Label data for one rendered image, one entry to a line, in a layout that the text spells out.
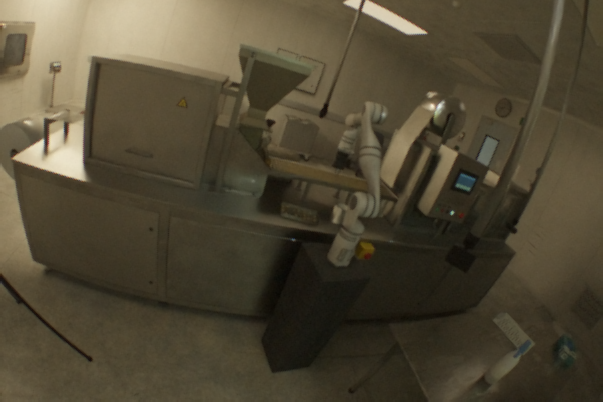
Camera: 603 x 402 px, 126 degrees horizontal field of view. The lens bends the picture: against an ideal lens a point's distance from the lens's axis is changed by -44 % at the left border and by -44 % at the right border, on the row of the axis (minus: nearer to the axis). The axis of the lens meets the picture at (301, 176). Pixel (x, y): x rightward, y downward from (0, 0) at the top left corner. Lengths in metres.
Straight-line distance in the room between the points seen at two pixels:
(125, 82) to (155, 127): 0.26
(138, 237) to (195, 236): 0.30
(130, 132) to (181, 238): 0.57
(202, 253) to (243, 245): 0.21
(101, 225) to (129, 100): 0.62
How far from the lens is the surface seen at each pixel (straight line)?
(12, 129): 2.04
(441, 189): 1.59
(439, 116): 1.76
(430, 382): 1.14
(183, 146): 1.34
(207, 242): 1.34
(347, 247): 1.11
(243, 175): 1.43
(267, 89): 1.32
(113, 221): 1.43
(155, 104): 1.32
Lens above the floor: 1.46
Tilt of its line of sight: 20 degrees down
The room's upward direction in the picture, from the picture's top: 20 degrees clockwise
